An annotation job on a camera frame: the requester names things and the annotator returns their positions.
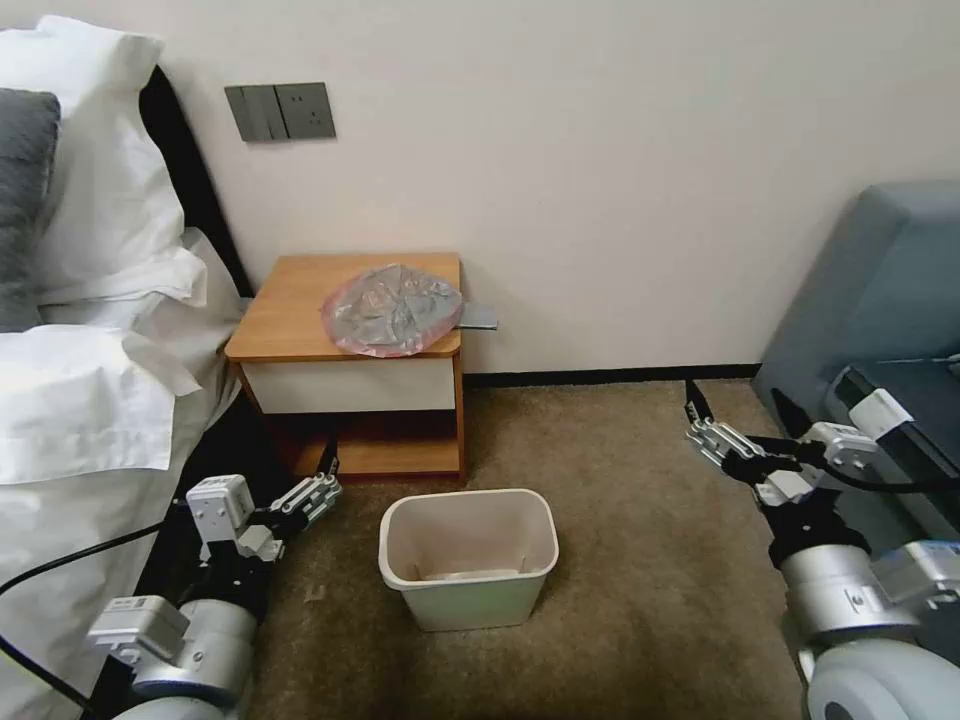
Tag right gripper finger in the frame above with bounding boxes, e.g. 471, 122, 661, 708
683, 377, 768, 454
698, 440, 760, 475

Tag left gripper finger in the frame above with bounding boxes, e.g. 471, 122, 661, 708
283, 476, 345, 535
258, 442, 339, 525

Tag cream plastic trash can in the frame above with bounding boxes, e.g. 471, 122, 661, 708
378, 488, 560, 633

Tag crumpled pink translucent garbage bag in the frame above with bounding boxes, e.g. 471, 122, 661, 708
320, 263, 466, 361

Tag dark bed base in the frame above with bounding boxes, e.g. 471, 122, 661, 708
131, 359, 331, 624

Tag black box with white block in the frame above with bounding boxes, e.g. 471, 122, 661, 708
830, 365, 960, 489

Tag white bed duvet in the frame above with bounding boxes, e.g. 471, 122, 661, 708
0, 224, 247, 720

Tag wooden nightstand white drawer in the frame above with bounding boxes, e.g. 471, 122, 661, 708
217, 253, 470, 481

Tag grey-blue sofa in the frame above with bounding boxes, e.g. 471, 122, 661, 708
752, 182, 960, 526

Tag white flanged pillow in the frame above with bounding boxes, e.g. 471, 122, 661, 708
0, 322, 205, 489

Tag flat grey card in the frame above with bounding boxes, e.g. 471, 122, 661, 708
454, 302, 501, 334

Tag black bed headboard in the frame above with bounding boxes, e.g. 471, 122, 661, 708
138, 63, 256, 301

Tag grey textured pillow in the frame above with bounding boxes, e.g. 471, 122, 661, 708
0, 88, 63, 331

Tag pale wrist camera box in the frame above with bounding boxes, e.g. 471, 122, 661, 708
185, 473, 254, 560
813, 422, 880, 481

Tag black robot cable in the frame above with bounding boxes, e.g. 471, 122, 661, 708
794, 442, 960, 498
0, 637, 95, 710
0, 521, 178, 598

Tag black wall baseboard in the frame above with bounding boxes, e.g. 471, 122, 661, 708
464, 362, 763, 391

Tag grey wall socket panel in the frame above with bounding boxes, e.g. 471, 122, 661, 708
273, 81, 337, 141

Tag grey wall switch panel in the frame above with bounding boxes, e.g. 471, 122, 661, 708
224, 83, 280, 143

